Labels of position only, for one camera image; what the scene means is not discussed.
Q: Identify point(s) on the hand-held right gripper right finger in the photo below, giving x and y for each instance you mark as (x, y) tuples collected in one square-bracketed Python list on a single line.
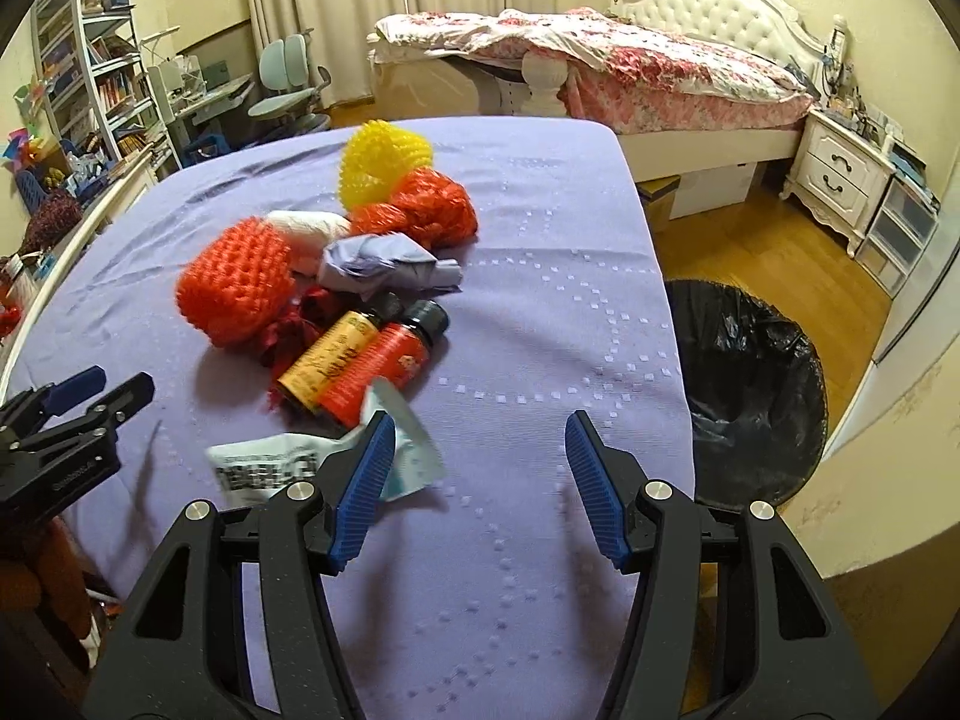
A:
[(592, 480)]

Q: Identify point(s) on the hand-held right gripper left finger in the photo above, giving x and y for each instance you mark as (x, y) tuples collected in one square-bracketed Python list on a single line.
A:
[(367, 480)]

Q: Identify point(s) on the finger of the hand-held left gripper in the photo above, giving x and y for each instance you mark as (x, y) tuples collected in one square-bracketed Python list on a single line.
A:
[(75, 386), (124, 399)]

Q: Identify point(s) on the dark bottle red label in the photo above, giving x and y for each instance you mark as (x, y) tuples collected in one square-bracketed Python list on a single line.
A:
[(375, 375)]

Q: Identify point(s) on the white barcode wrapper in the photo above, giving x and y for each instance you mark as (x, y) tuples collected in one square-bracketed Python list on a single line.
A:
[(262, 465)]

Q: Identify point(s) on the brown bottle yellow label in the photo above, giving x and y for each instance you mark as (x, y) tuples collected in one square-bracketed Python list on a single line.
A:
[(330, 356)]

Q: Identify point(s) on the red foam fruit net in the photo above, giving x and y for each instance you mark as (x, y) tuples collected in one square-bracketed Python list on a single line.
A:
[(232, 277)]

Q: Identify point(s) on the dark red wrapper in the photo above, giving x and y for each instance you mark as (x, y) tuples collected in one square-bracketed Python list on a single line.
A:
[(292, 326)]

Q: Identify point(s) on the trash bin black liner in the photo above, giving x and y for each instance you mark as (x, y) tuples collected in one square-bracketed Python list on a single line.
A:
[(750, 390)]

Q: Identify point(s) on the white tissue wad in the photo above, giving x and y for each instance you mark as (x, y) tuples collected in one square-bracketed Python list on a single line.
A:
[(307, 232)]

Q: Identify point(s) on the red plastic bag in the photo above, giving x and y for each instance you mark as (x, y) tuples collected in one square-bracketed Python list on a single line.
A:
[(427, 202)]

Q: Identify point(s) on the dark red fluffy bunch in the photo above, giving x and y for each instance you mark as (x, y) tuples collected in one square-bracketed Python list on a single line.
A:
[(52, 221)]

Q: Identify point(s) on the purple quilted bed sheet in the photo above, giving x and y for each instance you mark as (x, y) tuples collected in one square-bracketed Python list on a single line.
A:
[(525, 277)]

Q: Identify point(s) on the blue crate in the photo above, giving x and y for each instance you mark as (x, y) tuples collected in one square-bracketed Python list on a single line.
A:
[(204, 148)]

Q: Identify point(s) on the cardboard box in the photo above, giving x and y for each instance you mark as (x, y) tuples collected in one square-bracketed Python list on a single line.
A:
[(660, 202)]

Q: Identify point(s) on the white bookshelf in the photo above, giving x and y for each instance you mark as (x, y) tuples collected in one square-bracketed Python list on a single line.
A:
[(97, 75)]

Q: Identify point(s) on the grey study desk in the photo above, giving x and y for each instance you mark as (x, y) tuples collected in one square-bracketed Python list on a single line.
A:
[(210, 97)]

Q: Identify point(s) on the white storage box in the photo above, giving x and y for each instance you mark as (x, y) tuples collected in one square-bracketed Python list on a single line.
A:
[(720, 187)]

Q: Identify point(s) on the yellow spiky ball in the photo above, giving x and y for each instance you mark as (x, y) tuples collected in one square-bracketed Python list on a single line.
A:
[(375, 157)]

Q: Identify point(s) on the white wardrobe door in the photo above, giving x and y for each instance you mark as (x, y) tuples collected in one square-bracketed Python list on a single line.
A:
[(907, 360)]

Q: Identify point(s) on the light blue desk chair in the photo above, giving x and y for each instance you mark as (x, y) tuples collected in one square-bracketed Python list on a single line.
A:
[(292, 82)]

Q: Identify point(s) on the white desk lamp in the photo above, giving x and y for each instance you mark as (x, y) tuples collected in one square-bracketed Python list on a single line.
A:
[(161, 37)]

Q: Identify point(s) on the clear plastic drawer unit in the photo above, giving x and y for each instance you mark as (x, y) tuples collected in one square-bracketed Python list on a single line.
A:
[(896, 232)]

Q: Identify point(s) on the white nightstand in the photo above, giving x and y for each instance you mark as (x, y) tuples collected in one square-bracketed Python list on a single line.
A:
[(832, 165)]

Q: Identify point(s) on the pink floral quilt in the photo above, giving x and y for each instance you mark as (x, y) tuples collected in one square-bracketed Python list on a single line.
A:
[(637, 52)]

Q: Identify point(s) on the stack of books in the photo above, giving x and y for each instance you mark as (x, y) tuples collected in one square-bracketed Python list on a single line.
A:
[(911, 169)]

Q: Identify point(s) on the cluster of small items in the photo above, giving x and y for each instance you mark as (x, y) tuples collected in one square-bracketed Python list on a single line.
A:
[(855, 97)]

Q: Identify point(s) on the white tufted bed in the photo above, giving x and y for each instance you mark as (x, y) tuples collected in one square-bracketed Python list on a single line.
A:
[(712, 7)]

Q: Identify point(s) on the white curved bed rail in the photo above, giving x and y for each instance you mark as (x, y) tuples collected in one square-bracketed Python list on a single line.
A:
[(75, 240)]

